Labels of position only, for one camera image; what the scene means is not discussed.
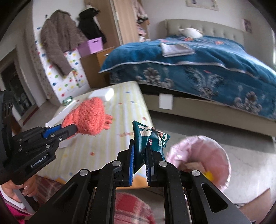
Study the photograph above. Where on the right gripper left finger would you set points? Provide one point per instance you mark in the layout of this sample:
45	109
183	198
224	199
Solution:
89	196

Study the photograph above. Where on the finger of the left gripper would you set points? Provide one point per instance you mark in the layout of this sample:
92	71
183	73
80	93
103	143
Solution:
50	130
64	133

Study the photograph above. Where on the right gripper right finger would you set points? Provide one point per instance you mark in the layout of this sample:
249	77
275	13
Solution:
189	197

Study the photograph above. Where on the orange knitted glove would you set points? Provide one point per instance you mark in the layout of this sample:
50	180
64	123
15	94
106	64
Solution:
89	117

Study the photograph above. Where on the white foam block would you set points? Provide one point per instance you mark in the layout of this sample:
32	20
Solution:
104	94

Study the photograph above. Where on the teal snack wrapper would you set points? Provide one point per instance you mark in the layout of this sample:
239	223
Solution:
144	135

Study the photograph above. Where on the yellow foam fruit net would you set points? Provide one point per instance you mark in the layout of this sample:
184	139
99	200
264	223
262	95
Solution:
209	175

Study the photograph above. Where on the pink-lined trash bin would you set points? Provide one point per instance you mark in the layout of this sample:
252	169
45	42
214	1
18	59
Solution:
204	154

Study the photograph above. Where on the person left hand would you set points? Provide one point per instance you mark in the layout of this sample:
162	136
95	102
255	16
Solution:
29	188

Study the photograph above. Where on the red plaid trousers knee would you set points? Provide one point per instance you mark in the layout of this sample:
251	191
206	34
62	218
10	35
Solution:
128	208

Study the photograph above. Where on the polka dot white cabinet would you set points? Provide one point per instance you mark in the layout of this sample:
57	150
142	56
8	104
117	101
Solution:
56	86

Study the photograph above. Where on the striped yellow tablecloth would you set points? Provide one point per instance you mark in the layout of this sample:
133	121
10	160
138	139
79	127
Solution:
93	152

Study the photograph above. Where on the brown wooden nightstand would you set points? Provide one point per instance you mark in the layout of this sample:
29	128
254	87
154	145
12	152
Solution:
92	65

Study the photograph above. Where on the purple storage basket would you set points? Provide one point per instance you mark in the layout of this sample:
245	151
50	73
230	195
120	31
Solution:
90	47

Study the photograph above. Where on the brown fleece jacket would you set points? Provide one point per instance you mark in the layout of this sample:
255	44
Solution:
60	34

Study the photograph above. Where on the white paper tag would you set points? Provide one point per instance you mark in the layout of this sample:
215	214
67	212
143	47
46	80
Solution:
166	101

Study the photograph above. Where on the black jacket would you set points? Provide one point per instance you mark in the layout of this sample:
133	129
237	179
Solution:
88	26

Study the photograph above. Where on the wooden wardrobe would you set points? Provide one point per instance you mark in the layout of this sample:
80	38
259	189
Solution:
118	22

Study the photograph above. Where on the folded grey striped cloth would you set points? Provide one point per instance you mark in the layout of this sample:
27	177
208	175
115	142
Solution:
176	50

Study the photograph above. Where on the blue floral bed blanket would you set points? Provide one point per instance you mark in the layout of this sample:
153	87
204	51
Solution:
220	71

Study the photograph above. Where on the white pillow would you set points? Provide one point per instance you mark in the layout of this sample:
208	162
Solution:
191	32

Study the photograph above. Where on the beige upholstered bed frame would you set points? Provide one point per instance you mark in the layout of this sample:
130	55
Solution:
199	108

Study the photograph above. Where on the small wall photo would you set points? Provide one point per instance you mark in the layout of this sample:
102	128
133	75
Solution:
247	26

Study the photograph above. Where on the wall picture poster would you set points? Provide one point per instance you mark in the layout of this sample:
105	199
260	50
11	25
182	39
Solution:
206	4

